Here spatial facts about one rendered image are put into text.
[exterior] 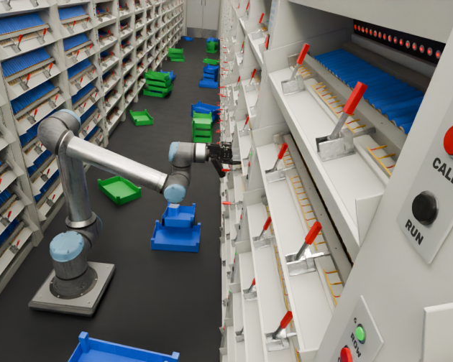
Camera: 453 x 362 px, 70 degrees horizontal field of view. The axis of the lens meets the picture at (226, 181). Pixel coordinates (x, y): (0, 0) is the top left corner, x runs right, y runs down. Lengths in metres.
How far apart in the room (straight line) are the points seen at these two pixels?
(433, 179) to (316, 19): 0.66
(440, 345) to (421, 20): 0.21
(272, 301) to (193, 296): 1.20
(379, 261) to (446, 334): 0.07
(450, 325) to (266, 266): 0.62
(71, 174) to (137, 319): 0.79
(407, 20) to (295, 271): 0.36
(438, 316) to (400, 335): 0.05
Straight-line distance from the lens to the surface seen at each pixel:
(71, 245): 1.74
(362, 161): 0.40
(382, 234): 0.27
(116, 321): 1.84
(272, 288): 0.75
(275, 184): 0.72
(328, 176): 0.38
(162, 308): 1.86
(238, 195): 1.39
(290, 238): 0.58
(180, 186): 1.41
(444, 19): 0.27
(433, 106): 0.23
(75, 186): 1.72
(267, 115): 0.86
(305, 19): 0.83
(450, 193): 0.21
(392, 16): 0.33
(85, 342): 1.15
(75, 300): 1.85
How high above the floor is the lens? 1.48
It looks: 31 degrees down
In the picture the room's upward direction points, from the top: 7 degrees clockwise
